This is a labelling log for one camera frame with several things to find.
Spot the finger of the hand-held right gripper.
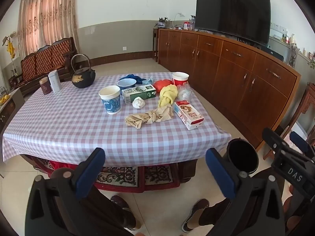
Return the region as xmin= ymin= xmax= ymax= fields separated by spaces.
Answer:
xmin=290 ymin=131 xmax=315 ymax=161
xmin=261 ymin=127 xmax=312 ymax=190

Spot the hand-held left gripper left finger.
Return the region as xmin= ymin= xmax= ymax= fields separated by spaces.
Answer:
xmin=25 ymin=147 xmax=134 ymax=236

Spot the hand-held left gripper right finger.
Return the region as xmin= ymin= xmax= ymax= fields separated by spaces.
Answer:
xmin=205 ymin=148 xmax=286 ymax=236

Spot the black trash bin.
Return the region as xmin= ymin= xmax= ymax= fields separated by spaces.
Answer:
xmin=226 ymin=139 xmax=259 ymax=177

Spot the red and white carton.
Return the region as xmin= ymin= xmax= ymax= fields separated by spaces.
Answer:
xmin=174 ymin=100 xmax=205 ymax=131

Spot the blue patterned paper cup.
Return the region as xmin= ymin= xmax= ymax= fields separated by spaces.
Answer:
xmin=98 ymin=86 xmax=121 ymax=115

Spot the beige cloth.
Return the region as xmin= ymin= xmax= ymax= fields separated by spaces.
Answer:
xmin=125 ymin=104 xmax=174 ymax=129

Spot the white paper ball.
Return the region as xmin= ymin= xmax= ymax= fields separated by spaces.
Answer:
xmin=132 ymin=97 xmax=145 ymax=109

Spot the clear plastic bag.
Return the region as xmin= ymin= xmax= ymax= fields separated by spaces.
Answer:
xmin=177 ymin=82 xmax=194 ymax=102

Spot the green and white carton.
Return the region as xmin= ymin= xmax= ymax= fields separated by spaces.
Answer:
xmin=122 ymin=85 xmax=157 ymax=104

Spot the yellow cloth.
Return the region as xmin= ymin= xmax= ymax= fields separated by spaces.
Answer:
xmin=158 ymin=85 xmax=178 ymax=109

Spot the blue bowl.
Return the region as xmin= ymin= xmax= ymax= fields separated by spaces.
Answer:
xmin=117 ymin=79 xmax=136 ymax=96

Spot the red paper cup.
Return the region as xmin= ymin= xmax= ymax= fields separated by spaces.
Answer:
xmin=172 ymin=72 xmax=189 ymax=87

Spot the blue cloth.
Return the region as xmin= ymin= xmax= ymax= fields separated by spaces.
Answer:
xmin=119 ymin=74 xmax=147 ymax=85

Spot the red plastic bag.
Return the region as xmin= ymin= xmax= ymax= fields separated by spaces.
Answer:
xmin=153 ymin=79 xmax=174 ymax=92

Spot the red patterned rug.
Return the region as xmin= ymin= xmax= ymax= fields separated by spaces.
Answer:
xmin=32 ymin=157 xmax=180 ymax=193

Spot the person's right leg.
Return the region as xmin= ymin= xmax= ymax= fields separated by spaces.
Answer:
xmin=199 ymin=198 xmax=233 ymax=227

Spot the person's leg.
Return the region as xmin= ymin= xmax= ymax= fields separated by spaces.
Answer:
xmin=199 ymin=198 xmax=233 ymax=227
xmin=81 ymin=189 xmax=136 ymax=236

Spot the person's maroon shoe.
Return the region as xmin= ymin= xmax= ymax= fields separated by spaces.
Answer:
xmin=110 ymin=195 xmax=137 ymax=231
xmin=181 ymin=199 xmax=209 ymax=233

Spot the person's left leg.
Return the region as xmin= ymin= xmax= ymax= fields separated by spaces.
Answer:
xmin=81 ymin=189 xmax=136 ymax=236

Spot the carved wooden table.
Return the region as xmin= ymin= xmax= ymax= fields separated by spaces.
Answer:
xmin=263 ymin=82 xmax=315 ymax=160

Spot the pink checked tablecloth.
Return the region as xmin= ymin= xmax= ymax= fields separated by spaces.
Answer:
xmin=2 ymin=72 xmax=232 ymax=168

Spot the glass vase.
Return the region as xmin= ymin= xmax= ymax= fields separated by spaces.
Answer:
xmin=288 ymin=43 xmax=300 ymax=69

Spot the long brown wooden cabinet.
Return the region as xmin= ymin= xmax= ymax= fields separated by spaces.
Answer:
xmin=157 ymin=28 xmax=302 ymax=153

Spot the black set-top box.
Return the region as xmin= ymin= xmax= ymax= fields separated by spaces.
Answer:
xmin=261 ymin=45 xmax=284 ymax=62

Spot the black cast iron teapot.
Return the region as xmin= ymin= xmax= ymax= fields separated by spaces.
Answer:
xmin=71 ymin=54 xmax=96 ymax=88

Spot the white tin canister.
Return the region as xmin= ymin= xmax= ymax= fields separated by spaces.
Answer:
xmin=48 ymin=70 xmax=62 ymax=93

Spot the dark red tin canister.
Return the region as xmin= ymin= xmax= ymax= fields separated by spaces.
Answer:
xmin=39 ymin=77 xmax=53 ymax=95

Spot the low wooden cabinet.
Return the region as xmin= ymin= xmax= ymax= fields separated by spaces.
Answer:
xmin=0 ymin=88 xmax=25 ymax=131

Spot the wooden bench with orange cushions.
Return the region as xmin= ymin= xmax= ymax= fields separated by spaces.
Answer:
xmin=8 ymin=37 xmax=79 ymax=95

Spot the black flat screen television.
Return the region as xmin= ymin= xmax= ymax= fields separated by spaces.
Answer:
xmin=195 ymin=0 xmax=271 ymax=47

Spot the yellow decorative plant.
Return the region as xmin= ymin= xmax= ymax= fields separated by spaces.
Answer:
xmin=2 ymin=31 xmax=21 ymax=59

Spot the potted plant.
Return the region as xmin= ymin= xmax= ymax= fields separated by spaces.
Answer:
xmin=155 ymin=17 xmax=171 ymax=29

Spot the pink embroidered curtain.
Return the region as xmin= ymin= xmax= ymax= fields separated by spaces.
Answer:
xmin=18 ymin=0 xmax=78 ymax=59

